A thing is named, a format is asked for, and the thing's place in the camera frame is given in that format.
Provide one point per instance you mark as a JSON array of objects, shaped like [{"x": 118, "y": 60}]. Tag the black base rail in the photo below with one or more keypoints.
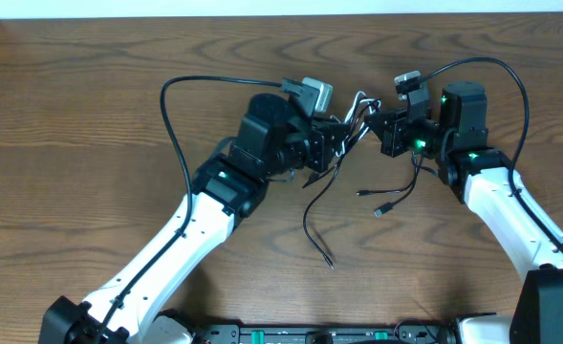
[{"x": 410, "y": 331}]

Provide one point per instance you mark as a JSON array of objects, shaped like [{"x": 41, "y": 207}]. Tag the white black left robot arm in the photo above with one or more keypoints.
[{"x": 276, "y": 135}]

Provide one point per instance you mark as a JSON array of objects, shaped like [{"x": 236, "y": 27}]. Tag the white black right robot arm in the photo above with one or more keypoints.
[{"x": 481, "y": 178}]

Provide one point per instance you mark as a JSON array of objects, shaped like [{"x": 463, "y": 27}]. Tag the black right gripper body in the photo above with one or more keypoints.
[{"x": 422, "y": 137}]

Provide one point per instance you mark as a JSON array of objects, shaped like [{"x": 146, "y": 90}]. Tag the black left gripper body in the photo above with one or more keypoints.
[{"x": 319, "y": 149}]

